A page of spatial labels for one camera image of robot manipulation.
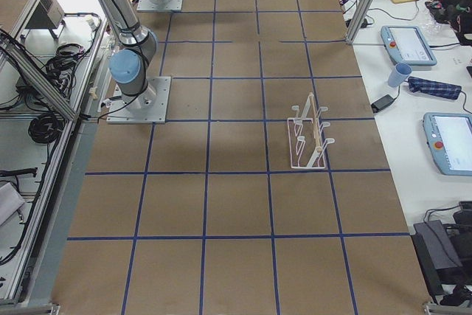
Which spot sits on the blue teach pendant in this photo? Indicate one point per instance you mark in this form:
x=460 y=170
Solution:
x=449 y=140
x=407 y=44

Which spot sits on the blue teach pendant far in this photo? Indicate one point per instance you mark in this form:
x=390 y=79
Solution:
x=407 y=44

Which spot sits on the blue cup on desk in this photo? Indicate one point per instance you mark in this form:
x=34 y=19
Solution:
x=399 y=74

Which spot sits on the white wire cup rack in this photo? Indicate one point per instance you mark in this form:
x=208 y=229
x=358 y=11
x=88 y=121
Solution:
x=306 y=142

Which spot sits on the blue teach pendant near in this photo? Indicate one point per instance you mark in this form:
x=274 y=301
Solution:
x=449 y=140

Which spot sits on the black desk power brick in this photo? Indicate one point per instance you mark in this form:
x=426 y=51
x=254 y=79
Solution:
x=382 y=103

